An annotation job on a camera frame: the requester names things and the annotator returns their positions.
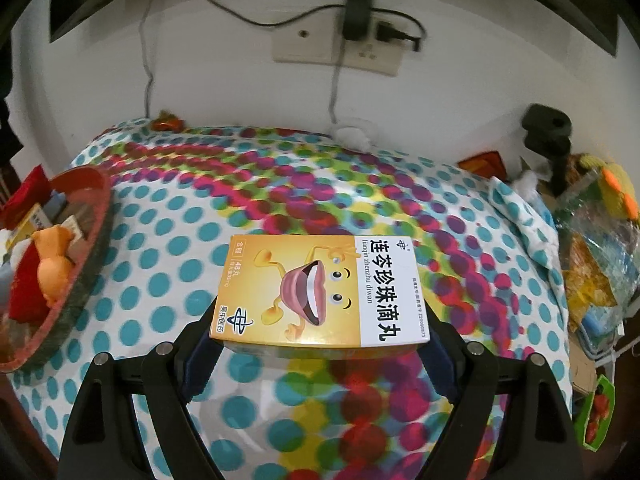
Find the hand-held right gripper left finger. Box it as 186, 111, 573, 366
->
57, 309, 222, 480

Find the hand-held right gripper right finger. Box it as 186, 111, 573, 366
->
419, 304, 584, 480

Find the round red tray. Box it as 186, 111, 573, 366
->
0, 164, 114, 374

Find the yellow medicine box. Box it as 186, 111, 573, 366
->
208, 233, 432, 362
9, 203, 54, 242

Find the orange rubber toy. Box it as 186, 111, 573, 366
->
30, 225, 77, 309

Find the beige cardboard box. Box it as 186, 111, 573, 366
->
59, 214, 85, 242

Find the brown cardboard box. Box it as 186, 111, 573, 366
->
569, 339, 607, 397

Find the polka-dot tablecloth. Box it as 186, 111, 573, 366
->
9, 118, 574, 480

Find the green strawberry packet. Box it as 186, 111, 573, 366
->
574, 374, 617, 449

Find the folded polka-dot cloth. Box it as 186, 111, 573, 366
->
487, 177, 562, 262

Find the clear bag of snacks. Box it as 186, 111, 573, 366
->
554, 170, 640, 337

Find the crumpled clear plastic bag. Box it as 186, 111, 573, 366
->
512, 169, 539, 194

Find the red packet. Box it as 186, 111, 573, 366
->
457, 152, 507, 182

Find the small orange wrapper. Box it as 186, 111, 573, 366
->
152, 112, 184, 132

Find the yellow plush toy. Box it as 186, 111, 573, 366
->
569, 152, 640, 222

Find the black desk clamp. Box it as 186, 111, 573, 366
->
520, 103, 573, 197

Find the black plug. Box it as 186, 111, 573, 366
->
372, 19, 427, 52

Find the black power adapter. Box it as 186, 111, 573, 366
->
344, 0, 372, 42

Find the white cable holder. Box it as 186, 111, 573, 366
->
333, 118, 377, 149

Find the black adapter cable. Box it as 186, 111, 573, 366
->
327, 40, 344, 124

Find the thin grey cable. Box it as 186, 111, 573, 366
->
139, 0, 157, 117

